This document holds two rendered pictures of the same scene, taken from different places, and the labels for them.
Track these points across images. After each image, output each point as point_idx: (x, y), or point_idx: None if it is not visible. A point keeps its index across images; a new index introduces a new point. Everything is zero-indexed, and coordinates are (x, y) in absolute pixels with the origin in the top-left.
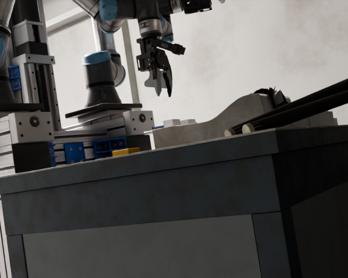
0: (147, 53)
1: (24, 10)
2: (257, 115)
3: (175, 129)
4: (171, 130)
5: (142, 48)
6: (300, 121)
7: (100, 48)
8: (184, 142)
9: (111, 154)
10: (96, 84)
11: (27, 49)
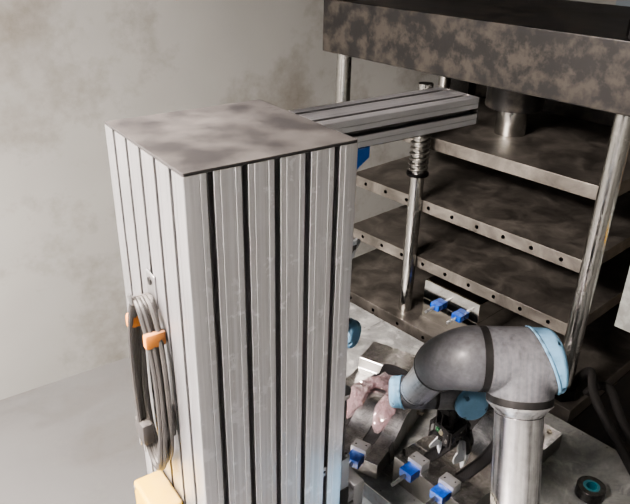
0: (463, 426)
1: (344, 438)
2: None
3: (486, 497)
4: (482, 500)
5: (452, 420)
6: (557, 443)
7: None
8: (489, 503)
9: None
10: None
11: (343, 501)
